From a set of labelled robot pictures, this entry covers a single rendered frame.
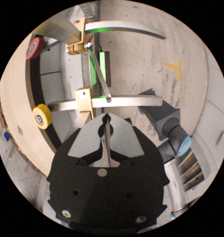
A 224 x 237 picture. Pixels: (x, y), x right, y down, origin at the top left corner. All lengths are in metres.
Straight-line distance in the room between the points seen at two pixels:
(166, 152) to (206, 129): 2.15
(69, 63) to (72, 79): 0.10
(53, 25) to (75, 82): 0.41
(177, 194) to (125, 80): 1.24
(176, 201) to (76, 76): 0.98
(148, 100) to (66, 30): 0.30
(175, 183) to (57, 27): 0.75
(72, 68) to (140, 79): 0.86
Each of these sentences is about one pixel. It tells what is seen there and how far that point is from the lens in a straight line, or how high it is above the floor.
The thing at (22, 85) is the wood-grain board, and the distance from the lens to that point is 0.35.
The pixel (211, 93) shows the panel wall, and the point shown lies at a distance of 2.63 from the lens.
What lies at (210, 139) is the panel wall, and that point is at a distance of 2.61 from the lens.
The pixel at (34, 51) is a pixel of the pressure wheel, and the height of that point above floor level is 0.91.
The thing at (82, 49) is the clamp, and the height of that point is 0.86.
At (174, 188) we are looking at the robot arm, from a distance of 0.63.
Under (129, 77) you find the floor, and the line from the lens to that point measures 1.10.
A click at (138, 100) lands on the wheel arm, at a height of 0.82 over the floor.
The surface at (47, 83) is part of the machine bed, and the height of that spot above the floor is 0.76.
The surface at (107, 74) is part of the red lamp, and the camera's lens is 0.37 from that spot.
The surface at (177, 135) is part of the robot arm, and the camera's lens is 0.63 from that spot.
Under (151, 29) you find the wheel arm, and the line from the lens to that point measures 0.29.
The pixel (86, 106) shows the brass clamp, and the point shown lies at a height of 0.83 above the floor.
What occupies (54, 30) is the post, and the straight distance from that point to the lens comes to 0.17.
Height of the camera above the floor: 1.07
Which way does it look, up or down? 59 degrees down
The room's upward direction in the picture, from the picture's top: 178 degrees clockwise
